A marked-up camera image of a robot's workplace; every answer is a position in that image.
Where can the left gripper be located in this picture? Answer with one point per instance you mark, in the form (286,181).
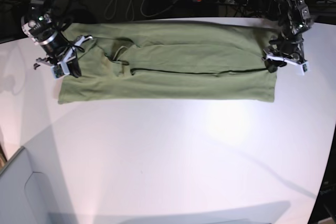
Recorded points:
(282,51)

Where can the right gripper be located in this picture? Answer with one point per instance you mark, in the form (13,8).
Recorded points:
(61,51)

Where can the green T-shirt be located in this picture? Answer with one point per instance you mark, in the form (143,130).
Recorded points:
(170,60)

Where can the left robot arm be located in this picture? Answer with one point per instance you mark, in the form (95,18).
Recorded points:
(294,18)

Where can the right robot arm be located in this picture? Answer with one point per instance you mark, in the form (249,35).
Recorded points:
(45,29)

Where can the grey panel at table corner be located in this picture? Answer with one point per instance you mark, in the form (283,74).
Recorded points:
(27,196)

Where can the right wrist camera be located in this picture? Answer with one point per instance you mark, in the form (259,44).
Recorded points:
(60,70)

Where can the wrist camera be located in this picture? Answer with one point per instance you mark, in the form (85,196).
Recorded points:
(60,70)
(303,68)

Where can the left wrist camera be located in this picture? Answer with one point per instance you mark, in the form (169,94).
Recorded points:
(303,68)

